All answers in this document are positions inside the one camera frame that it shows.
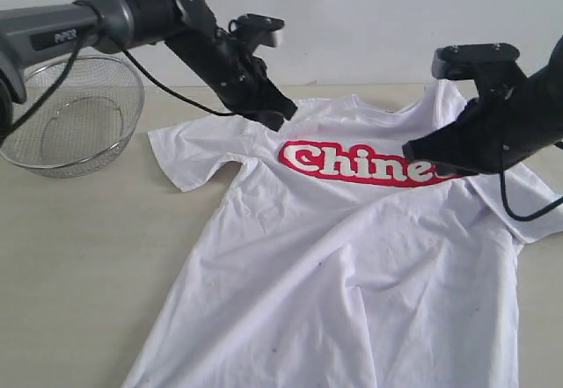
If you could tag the white t-shirt red lettering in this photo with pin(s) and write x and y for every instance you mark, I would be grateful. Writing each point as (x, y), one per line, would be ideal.
(332, 261)

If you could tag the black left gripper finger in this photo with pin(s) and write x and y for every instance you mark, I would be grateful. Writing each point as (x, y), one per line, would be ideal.
(270, 119)
(269, 97)

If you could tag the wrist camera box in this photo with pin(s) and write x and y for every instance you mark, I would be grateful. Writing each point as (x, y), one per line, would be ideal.
(491, 67)
(253, 30)

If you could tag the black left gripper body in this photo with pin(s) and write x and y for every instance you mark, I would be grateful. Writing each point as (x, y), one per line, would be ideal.
(234, 77)

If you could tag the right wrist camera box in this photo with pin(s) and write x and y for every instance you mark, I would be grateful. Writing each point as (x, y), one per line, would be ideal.
(491, 67)

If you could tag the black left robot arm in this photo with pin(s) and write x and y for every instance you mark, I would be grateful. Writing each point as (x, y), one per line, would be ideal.
(30, 36)

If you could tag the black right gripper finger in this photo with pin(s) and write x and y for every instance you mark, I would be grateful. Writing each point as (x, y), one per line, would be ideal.
(448, 169)
(446, 144)

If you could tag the metal wire mesh basket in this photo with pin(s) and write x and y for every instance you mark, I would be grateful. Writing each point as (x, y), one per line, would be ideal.
(85, 125)

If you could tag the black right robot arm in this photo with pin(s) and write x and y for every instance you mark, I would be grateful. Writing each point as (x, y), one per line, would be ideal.
(537, 103)

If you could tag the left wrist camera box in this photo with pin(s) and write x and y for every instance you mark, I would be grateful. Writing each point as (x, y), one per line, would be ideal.
(253, 30)

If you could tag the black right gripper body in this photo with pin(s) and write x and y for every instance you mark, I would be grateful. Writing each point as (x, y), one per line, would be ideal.
(494, 134)

